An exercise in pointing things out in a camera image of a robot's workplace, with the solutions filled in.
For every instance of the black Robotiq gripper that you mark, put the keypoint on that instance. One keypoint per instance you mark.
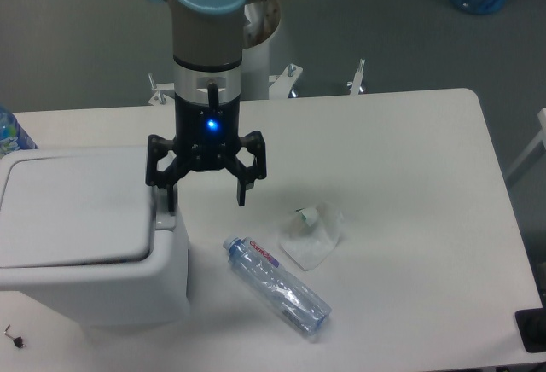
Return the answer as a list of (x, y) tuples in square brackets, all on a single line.
[(209, 137)]

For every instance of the white push-lid trash can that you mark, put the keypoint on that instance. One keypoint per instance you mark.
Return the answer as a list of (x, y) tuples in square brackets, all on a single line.
[(83, 234)]

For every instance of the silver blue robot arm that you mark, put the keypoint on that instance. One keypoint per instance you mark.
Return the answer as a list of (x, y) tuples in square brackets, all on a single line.
[(160, 159)]

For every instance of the clear empty plastic bottle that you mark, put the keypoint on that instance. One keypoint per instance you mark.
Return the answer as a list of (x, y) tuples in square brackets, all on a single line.
[(281, 290)]

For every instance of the crumpled white paper tissue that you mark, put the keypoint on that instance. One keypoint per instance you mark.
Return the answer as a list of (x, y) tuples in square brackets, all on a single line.
[(311, 234)]

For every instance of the blue labelled bottle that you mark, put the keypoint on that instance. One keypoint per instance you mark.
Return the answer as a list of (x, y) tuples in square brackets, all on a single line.
[(13, 136)]

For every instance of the black clamp at table edge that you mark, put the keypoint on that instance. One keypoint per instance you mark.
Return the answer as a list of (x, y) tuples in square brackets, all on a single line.
[(531, 324)]

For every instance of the white frame at right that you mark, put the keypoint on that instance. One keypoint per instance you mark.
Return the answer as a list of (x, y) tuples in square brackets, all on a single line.
[(529, 156)]

